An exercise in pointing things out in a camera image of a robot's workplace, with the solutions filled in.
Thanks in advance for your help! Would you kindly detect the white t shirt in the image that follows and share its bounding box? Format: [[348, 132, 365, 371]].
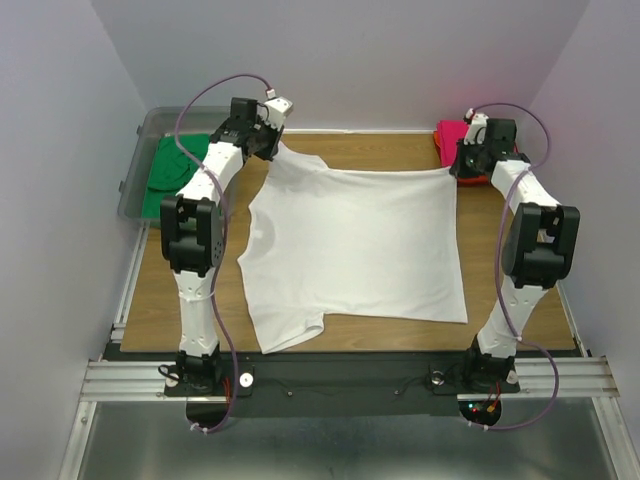
[[238, 147, 468, 354]]

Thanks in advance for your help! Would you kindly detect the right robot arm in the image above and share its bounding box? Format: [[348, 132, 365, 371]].
[[449, 110, 580, 389]]

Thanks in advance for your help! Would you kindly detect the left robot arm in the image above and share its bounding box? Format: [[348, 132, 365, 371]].
[[159, 92, 293, 397]]

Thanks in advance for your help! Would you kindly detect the pink folded t shirt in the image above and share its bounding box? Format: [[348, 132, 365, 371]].
[[436, 120, 468, 167]]

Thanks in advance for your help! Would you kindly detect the green t shirt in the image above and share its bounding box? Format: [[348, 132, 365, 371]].
[[142, 135, 198, 219]]

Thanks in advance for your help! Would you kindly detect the grey plastic bin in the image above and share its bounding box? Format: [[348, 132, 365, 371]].
[[117, 106, 229, 228]]

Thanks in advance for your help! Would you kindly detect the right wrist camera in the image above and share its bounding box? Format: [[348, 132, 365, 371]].
[[463, 108, 489, 145]]

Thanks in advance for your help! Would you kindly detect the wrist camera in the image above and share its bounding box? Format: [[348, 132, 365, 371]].
[[262, 88, 294, 131], [463, 108, 489, 145]]

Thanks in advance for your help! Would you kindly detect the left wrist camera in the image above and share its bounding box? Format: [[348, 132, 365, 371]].
[[262, 88, 294, 131]]

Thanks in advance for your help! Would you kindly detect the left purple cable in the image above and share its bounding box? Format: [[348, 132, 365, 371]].
[[173, 73, 276, 435]]

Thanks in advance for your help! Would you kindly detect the purple cable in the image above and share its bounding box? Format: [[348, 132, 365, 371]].
[[173, 73, 276, 435], [464, 102, 559, 432]]

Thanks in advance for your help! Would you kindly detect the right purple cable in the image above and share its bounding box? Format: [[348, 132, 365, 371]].
[[464, 102, 559, 432]]

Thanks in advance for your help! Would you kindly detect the aluminium frame rail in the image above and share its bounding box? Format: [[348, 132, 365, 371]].
[[80, 357, 620, 402]]

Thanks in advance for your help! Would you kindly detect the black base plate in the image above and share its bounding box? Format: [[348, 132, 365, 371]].
[[159, 352, 519, 423]]

